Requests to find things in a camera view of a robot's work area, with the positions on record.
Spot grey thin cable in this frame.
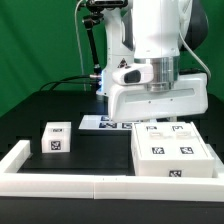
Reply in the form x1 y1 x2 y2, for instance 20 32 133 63
74 0 88 92

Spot white cabinet door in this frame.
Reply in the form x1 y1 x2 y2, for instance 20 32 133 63
171 122 208 159
135 124 172 159

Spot white marker base sheet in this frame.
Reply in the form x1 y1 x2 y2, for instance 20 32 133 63
79 115 133 131

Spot white cabinet body box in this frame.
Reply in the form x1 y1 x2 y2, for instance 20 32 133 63
131 122 214 178

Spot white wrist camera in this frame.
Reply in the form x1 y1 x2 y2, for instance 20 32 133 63
112 64 154 86

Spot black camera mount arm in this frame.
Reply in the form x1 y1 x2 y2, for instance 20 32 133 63
78 0 128 79

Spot white cabinet top block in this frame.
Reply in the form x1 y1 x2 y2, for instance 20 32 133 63
41 122 71 153

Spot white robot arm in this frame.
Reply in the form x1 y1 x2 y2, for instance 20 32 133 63
98 0 208 122

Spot black cables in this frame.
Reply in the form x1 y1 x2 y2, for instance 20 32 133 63
39 75 102 92

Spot white U-shaped obstacle frame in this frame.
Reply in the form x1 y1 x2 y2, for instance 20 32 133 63
0 140 224 202

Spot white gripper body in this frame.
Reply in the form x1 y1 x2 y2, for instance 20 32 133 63
108 73 208 122

